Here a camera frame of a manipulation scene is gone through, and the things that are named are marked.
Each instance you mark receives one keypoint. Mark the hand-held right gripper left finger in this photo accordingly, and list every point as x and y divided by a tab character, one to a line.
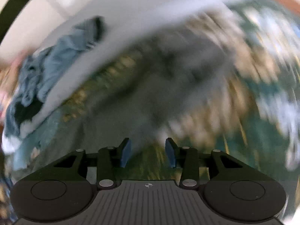
125	152

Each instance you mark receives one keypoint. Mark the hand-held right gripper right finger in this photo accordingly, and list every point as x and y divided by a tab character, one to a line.
170	153

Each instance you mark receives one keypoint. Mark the grey pants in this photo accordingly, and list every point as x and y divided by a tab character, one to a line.
164	86

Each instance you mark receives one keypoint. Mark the teal floral bed blanket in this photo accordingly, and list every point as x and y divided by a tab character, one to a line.
246	98

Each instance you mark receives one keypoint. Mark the black garment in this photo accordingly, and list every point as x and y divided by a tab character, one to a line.
25	111

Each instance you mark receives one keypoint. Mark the light blue striped-cuff garment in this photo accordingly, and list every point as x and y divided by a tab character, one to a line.
70	49

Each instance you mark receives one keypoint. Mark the light blue floral quilt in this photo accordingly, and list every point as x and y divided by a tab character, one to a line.
131	25

